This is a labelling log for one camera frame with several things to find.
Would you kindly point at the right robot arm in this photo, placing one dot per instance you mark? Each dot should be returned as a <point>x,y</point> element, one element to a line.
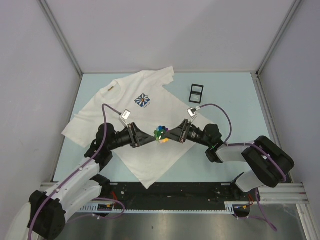
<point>269,164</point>

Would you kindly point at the grey slotted cable duct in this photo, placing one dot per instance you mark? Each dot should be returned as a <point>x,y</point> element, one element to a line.
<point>179,208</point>

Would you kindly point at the aluminium front frame rail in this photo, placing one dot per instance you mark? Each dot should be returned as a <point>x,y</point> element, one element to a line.
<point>284,193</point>

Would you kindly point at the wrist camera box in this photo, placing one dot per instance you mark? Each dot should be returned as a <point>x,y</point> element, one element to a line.
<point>124,116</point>
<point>192,112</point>

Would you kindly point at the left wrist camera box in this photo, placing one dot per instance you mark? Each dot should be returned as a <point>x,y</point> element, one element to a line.
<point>124,116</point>

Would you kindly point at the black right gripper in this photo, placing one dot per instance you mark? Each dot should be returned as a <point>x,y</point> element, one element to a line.
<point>180,133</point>

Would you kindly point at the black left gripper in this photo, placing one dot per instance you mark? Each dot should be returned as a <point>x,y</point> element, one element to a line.
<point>137,137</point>

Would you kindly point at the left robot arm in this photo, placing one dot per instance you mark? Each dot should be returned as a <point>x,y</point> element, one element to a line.
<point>47,212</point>

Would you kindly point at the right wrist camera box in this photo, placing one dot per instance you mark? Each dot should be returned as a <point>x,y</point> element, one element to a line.
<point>192,112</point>

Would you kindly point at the rainbow plush flower brooch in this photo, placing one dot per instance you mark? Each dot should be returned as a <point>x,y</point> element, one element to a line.
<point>159,134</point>

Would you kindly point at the black open display box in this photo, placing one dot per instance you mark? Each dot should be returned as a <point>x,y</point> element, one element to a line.
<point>196,93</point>

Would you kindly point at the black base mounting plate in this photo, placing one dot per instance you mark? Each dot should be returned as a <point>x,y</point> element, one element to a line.
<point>218,191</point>

